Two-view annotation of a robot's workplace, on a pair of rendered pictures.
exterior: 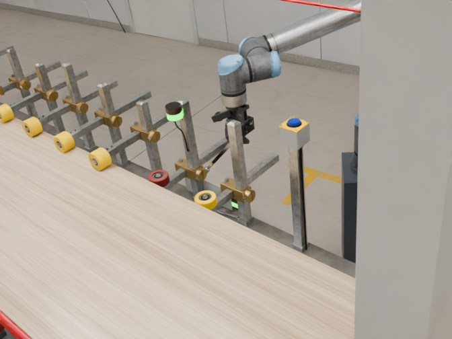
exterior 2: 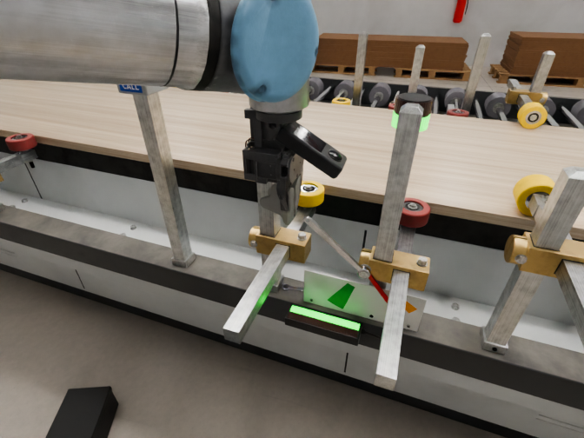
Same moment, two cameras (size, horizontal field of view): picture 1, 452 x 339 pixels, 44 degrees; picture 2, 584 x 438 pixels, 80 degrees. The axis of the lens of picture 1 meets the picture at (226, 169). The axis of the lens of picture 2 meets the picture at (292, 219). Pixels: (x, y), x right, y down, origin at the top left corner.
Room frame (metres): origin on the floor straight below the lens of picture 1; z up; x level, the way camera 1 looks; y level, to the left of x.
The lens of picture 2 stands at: (2.28, -0.28, 1.33)
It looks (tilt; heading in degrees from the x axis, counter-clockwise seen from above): 34 degrees down; 154
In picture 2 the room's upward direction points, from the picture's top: straight up
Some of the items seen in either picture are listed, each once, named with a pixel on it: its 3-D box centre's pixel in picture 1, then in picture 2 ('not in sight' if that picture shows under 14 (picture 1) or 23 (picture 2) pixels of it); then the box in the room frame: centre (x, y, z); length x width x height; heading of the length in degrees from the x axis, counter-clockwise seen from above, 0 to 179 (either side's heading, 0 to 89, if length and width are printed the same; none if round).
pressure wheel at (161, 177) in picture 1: (160, 185); (408, 224); (1.80, 0.26, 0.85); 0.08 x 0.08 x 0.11
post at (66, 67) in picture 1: (79, 109); not in sight; (2.42, 0.65, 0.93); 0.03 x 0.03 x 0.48; 44
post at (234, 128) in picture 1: (240, 177); (269, 214); (1.70, -0.05, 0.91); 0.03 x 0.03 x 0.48; 44
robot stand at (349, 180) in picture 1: (368, 216); not in sight; (2.09, -0.66, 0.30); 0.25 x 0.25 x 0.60; 79
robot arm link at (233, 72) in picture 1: (232, 74); not in sight; (1.80, -0.07, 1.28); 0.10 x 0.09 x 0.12; 101
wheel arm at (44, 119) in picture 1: (75, 102); not in sight; (2.45, 0.67, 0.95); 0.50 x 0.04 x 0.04; 134
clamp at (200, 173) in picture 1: (190, 170); (393, 266); (1.89, 0.14, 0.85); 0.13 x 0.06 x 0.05; 44
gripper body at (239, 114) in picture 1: (238, 118); (275, 144); (1.79, -0.07, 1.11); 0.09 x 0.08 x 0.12; 44
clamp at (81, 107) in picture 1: (75, 105); not in sight; (2.43, 0.66, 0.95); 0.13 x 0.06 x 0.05; 44
